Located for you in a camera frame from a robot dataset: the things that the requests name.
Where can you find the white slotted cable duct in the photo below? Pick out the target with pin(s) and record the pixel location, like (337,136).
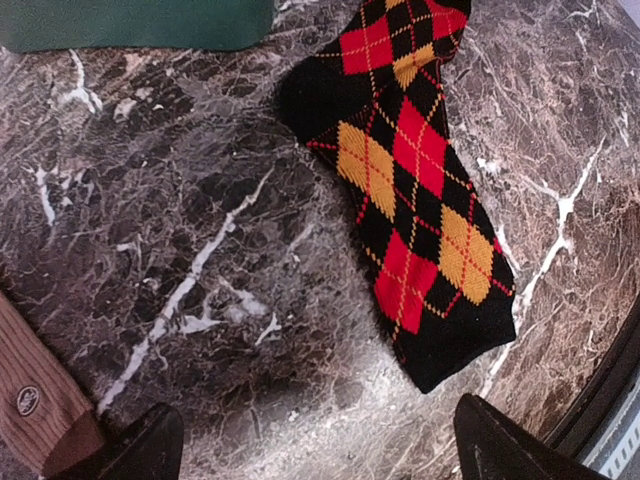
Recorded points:
(614,450)

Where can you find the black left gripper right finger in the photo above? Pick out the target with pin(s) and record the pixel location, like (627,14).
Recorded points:
(491,446)

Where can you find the brown ribbed sock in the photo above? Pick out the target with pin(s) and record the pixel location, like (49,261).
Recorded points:
(46,420)

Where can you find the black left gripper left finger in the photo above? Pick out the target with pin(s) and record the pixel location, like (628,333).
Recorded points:
(150,448)

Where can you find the red yellow argyle sock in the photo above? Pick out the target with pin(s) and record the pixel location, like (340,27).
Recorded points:
(371,104)

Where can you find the green divided organizer tray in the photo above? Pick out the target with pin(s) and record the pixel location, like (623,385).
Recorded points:
(40,25)

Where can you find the black front table rail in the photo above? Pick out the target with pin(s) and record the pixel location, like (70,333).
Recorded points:
(610,383)

